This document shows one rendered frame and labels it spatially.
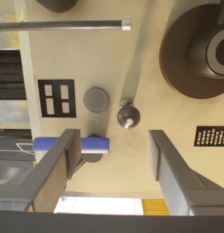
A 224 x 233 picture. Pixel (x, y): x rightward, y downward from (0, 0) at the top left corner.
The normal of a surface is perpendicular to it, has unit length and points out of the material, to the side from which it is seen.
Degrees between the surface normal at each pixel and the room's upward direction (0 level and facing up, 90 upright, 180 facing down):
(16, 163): 90
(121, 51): 90
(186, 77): 90
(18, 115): 90
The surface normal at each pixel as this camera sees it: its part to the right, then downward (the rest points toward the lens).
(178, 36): -0.03, 0.29
